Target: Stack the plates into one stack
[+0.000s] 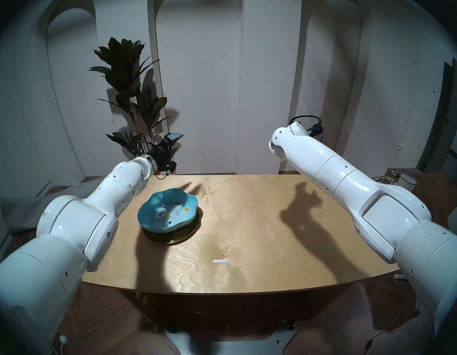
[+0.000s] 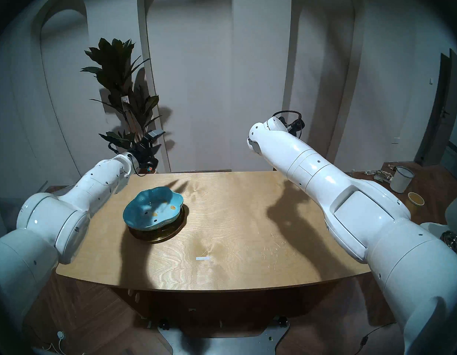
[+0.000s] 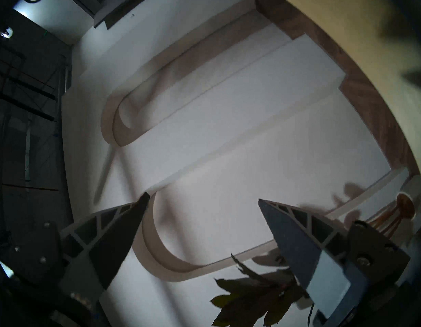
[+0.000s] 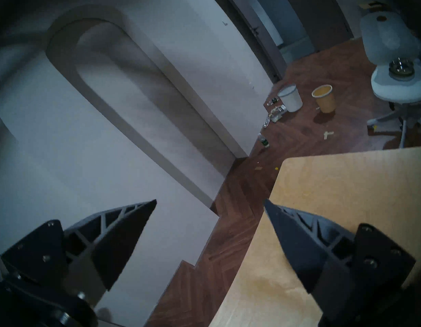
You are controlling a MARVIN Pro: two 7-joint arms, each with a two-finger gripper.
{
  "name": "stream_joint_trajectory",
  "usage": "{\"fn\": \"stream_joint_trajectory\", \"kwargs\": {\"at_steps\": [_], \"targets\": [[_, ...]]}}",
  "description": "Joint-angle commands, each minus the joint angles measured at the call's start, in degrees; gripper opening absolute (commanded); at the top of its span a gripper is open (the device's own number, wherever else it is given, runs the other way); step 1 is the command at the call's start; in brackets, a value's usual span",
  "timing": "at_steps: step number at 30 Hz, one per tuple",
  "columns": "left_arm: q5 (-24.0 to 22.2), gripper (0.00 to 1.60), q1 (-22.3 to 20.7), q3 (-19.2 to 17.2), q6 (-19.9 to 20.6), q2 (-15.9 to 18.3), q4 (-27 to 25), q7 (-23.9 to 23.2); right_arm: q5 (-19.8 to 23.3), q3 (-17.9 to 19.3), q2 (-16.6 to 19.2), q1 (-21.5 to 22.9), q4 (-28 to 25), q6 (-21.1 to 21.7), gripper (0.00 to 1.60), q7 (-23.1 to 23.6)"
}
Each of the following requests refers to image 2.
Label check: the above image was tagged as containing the amber glass flower plate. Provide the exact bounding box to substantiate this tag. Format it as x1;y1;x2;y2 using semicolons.
131;206;186;236

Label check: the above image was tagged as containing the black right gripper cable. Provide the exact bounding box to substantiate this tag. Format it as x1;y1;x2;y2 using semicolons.
272;110;305;139

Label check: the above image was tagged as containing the dark grey door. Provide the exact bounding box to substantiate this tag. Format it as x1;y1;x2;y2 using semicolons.
415;49;457;167

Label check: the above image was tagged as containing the white bucket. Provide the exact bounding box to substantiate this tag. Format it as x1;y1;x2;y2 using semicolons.
390;166;414;194

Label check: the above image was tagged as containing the white floor plug with cable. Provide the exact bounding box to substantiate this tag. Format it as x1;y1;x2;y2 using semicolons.
29;330;67;353

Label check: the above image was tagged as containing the tall green leafy plant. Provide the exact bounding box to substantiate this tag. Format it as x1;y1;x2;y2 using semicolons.
81;37;162;170

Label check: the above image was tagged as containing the power strip with cables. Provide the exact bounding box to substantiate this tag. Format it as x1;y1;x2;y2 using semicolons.
365;165;395;183

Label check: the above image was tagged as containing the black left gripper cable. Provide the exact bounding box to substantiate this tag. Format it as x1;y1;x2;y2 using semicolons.
108;142;149;177

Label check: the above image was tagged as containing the white office chair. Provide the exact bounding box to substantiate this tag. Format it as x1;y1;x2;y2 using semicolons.
420;193;457;262

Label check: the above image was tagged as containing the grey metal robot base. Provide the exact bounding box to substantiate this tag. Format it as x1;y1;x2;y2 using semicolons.
158;315;291;355

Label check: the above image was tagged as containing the blue chick face plate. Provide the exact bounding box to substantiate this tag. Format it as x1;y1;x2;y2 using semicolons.
123;186;184;231

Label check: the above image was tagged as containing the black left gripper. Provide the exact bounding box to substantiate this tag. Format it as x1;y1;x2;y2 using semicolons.
134;129;166;167

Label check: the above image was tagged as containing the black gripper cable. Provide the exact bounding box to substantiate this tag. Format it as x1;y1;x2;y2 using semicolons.
272;110;305;139
108;142;149;177

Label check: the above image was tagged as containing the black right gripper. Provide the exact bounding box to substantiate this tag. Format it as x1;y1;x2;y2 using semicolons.
280;116;299;135

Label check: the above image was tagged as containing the gold metal bowl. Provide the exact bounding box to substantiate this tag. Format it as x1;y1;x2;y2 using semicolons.
128;204;189;244

